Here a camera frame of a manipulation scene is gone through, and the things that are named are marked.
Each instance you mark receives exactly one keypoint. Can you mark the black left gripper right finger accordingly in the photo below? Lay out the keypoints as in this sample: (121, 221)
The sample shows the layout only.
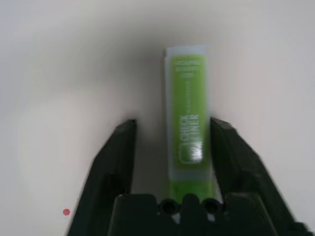
(241, 167)

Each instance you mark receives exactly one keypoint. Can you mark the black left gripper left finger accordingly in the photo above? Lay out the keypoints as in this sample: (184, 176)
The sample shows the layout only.
(105, 177)

